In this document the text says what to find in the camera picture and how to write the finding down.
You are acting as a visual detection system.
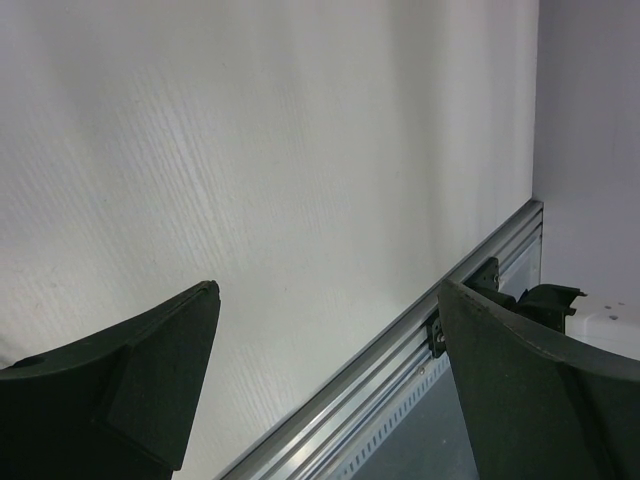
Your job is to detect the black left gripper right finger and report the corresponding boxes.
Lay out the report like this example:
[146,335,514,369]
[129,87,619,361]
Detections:
[438,280,639,479]

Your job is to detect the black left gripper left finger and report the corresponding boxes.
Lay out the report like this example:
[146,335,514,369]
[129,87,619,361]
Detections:
[1,281,221,479]

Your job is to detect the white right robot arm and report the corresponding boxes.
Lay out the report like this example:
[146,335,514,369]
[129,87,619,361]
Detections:
[517,284,639,360]

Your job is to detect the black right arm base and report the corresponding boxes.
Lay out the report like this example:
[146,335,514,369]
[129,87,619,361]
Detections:
[424,257,521,359]

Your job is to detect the perforated grey cable duct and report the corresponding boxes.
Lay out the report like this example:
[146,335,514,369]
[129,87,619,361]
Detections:
[334,364,454,480]

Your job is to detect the aluminium mounting rail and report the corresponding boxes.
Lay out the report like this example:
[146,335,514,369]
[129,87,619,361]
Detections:
[214,200,545,480]

